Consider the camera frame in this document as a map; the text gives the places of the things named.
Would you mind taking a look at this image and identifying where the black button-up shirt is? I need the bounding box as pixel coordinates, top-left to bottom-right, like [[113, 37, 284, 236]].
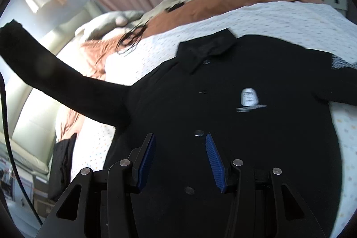
[[0, 19, 357, 238]]

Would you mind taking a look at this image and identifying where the folded black garment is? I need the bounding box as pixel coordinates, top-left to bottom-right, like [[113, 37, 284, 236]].
[[48, 133, 77, 202]]

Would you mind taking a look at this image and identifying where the orange-brown quilt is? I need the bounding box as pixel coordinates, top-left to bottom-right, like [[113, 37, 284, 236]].
[[67, 0, 321, 80]]

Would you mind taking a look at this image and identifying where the cream padded headboard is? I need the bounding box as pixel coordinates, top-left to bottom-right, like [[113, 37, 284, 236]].
[[5, 0, 102, 176]]

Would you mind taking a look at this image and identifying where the grey plush pillow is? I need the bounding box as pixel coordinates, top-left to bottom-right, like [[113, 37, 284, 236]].
[[75, 10, 145, 41]]

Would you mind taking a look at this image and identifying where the small black device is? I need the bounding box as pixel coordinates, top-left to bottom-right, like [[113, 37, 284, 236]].
[[165, 2, 185, 13]]

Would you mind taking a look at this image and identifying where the white polka dot bedsheet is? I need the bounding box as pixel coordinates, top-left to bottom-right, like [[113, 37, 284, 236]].
[[54, 0, 357, 236]]

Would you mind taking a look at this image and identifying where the black tangled cable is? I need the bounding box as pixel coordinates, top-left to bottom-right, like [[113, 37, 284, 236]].
[[116, 19, 150, 55]]

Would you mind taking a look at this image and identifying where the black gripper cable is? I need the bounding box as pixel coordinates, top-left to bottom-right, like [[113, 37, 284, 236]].
[[0, 71, 44, 227]]

